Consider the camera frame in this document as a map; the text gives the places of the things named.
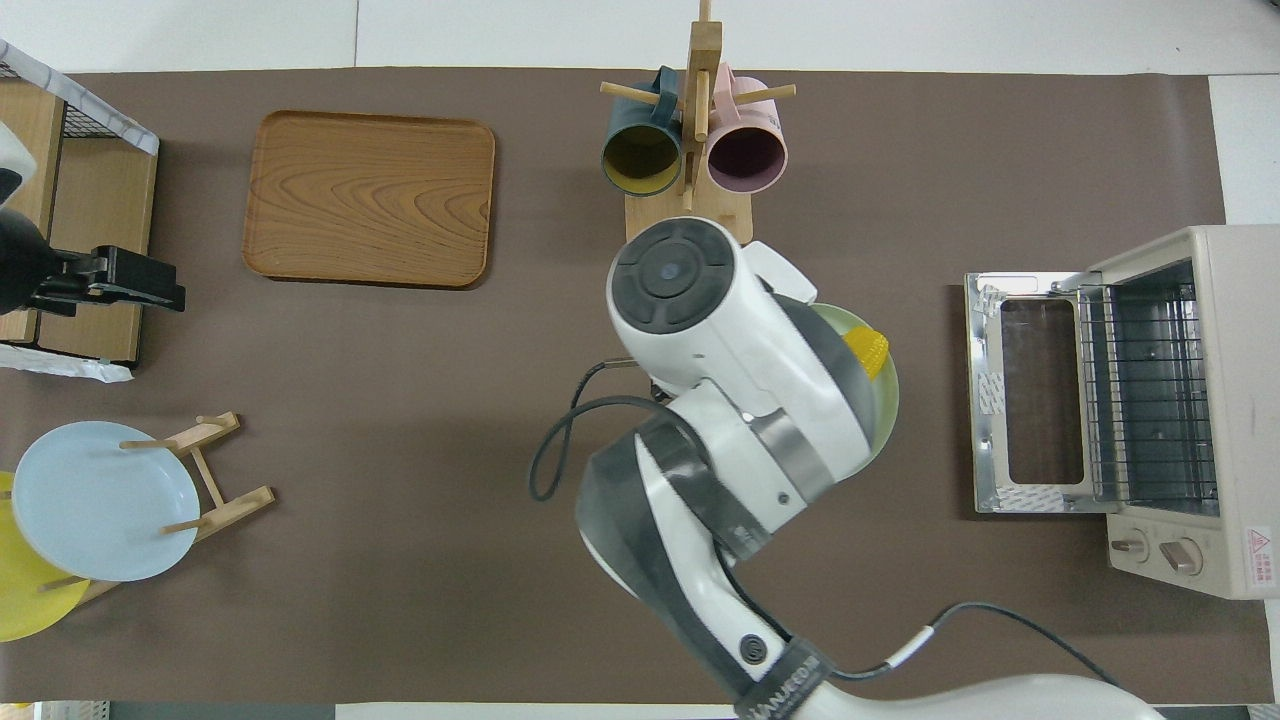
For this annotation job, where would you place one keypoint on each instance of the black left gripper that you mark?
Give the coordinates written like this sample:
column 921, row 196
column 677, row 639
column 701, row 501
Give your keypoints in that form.
column 70, row 282

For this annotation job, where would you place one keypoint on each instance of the yellow corn cob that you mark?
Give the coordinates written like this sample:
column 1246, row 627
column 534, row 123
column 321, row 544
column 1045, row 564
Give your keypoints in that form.
column 868, row 350

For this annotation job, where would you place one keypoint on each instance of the pale green plate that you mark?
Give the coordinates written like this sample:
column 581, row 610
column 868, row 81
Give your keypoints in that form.
column 885, row 410

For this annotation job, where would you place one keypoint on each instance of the beige toaster oven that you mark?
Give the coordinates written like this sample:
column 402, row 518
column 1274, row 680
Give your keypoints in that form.
column 1240, row 400

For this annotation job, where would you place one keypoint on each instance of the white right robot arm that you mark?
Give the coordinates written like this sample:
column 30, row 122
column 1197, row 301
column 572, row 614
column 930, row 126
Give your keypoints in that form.
column 720, row 320

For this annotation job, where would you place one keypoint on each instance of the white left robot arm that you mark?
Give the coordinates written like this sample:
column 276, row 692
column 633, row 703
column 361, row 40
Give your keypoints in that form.
column 20, row 260

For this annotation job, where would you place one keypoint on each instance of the white crumpled sheet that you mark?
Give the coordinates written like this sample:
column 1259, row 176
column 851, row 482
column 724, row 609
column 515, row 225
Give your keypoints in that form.
column 60, row 365

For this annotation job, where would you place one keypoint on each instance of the light blue plate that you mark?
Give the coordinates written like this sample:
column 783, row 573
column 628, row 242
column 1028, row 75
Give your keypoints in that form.
column 100, row 500

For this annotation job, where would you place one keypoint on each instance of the wooden serving tray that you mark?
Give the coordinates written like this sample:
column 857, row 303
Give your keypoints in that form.
column 370, row 200

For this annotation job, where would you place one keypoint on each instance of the wooden plate rack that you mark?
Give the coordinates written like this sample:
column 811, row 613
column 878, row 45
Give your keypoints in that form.
column 235, row 508

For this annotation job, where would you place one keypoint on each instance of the brown table mat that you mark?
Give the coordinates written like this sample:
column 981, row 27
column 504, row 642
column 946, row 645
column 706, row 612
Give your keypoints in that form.
column 400, row 450

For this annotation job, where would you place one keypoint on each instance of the yellow plate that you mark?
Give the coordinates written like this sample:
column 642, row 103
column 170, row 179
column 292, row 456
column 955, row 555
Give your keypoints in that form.
column 20, row 600

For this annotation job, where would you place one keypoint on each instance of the dark blue mug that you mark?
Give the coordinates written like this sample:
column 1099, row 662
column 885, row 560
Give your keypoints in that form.
column 625, row 120

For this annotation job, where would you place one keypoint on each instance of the wooden mug tree stand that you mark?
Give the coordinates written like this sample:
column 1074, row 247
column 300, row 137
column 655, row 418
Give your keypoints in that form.
column 700, row 205

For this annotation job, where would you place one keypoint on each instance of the pink mug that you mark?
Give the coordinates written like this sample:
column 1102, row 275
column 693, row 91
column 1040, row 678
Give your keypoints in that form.
column 760, row 115

